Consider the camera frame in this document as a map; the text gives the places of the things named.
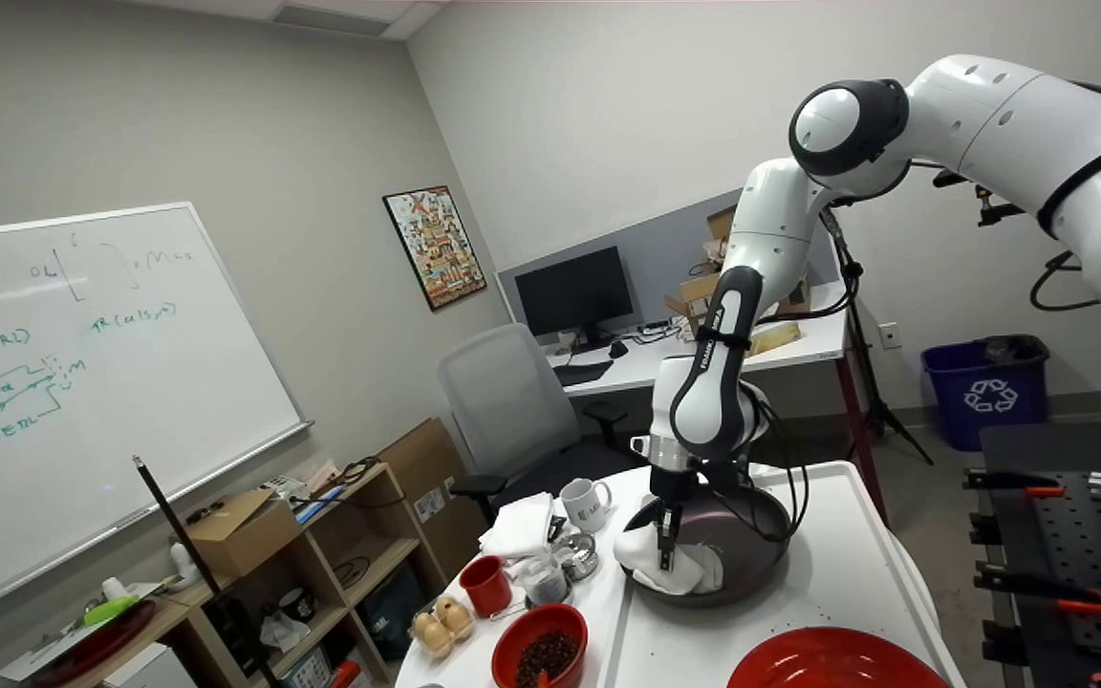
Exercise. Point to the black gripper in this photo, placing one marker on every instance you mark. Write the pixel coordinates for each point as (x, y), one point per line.
(675, 490)

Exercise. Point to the black frying pan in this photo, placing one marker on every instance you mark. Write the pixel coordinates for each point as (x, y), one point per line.
(748, 555)

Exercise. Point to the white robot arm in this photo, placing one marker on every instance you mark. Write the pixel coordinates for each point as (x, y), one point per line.
(1023, 118)

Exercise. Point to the white mug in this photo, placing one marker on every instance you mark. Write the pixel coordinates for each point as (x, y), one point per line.
(582, 507)

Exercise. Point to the shiny metal jar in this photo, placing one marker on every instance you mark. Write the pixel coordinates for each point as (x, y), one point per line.
(575, 555)

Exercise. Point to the grey metal cup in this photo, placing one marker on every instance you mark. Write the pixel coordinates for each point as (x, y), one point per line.
(545, 583)

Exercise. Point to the white office desk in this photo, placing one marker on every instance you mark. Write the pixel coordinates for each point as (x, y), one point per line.
(630, 369)

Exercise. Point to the red bowl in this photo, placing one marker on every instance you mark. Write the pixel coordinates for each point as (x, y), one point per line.
(542, 653)

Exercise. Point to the black keyboard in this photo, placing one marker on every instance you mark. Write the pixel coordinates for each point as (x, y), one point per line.
(582, 374)

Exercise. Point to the red cup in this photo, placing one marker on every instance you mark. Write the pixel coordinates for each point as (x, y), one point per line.
(486, 590)

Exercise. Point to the white tray board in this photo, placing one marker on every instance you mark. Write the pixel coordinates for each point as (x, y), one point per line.
(859, 561)

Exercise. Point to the red plate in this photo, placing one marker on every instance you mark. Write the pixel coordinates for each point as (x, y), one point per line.
(830, 662)

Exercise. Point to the grey office chair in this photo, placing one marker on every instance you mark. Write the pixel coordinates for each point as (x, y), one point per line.
(500, 397)

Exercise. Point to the tissue box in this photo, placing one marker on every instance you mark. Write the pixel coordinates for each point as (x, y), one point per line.
(772, 339)

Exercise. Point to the tan bread roll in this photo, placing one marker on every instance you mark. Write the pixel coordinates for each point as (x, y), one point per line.
(455, 616)
(431, 636)

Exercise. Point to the cardboard box with label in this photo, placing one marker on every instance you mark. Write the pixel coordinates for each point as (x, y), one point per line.
(693, 297)

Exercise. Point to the black tripod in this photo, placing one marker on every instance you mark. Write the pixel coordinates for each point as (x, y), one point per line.
(884, 423)

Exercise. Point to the wooden shelf unit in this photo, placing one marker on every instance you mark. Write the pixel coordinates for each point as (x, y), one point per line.
(419, 528)

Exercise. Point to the black computer monitor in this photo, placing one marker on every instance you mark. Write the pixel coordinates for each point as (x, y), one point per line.
(575, 291)

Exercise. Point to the grey desk partition panel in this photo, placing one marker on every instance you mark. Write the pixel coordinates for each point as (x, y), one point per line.
(650, 249)

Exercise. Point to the open cardboard box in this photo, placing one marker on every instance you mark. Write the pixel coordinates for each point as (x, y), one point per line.
(720, 226)

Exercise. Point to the blue recycling bin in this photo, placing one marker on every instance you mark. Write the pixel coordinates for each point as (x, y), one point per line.
(985, 397)

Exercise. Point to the framed colourful poster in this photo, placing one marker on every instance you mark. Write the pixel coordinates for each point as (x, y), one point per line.
(437, 249)

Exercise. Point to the black work table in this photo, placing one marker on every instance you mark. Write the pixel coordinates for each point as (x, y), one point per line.
(1087, 538)

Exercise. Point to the small cardboard box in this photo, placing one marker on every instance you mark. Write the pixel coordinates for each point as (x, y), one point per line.
(238, 538)

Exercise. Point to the thin black pole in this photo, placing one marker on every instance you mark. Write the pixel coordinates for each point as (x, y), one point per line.
(186, 542)

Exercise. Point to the green object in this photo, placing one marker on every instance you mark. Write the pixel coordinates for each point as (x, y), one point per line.
(113, 613)

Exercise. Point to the whiteboard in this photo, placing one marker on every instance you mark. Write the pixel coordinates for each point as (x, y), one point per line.
(117, 405)

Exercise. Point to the red dish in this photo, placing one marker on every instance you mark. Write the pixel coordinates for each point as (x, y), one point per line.
(93, 653)

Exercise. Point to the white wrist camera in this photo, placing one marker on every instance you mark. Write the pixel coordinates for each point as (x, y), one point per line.
(638, 446)

